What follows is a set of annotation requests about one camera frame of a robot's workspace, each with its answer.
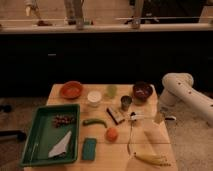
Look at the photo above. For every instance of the dark brown bowl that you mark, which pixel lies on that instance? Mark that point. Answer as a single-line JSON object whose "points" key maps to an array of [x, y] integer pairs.
{"points": [[142, 91]]}

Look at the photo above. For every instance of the green sponge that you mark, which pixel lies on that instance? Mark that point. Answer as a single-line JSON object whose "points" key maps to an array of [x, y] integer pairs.
{"points": [[89, 149]]}

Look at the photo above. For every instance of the orange bowl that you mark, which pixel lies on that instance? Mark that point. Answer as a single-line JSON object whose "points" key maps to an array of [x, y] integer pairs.
{"points": [[71, 90]]}

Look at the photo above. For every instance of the metal knife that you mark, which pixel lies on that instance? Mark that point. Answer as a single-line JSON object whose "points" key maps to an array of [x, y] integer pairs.
{"points": [[129, 140]]}

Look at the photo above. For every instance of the yellow banana bunch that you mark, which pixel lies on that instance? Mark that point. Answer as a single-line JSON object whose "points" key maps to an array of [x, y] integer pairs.
{"points": [[152, 159]]}

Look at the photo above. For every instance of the orange fruit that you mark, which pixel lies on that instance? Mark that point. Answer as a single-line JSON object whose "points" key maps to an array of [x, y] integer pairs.
{"points": [[111, 134]]}

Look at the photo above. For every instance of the small metal cup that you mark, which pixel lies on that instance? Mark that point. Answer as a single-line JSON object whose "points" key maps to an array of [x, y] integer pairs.
{"points": [[125, 102]]}

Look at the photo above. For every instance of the light green cup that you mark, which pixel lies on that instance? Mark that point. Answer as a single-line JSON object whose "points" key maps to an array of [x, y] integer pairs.
{"points": [[111, 90]]}

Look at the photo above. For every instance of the green plastic tray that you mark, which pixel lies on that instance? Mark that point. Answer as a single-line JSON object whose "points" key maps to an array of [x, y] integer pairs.
{"points": [[43, 136]]}

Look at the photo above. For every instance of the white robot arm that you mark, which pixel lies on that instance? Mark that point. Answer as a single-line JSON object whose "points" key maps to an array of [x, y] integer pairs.
{"points": [[179, 86]]}

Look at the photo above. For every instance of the bunch of red grapes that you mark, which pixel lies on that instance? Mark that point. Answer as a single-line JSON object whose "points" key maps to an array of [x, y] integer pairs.
{"points": [[61, 120]]}

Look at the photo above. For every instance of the white round container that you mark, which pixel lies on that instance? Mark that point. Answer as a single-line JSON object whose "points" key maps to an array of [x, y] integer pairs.
{"points": [[94, 98]]}

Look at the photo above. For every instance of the dark rectangular block eraser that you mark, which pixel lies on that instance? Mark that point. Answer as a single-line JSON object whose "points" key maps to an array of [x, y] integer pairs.
{"points": [[115, 115]]}

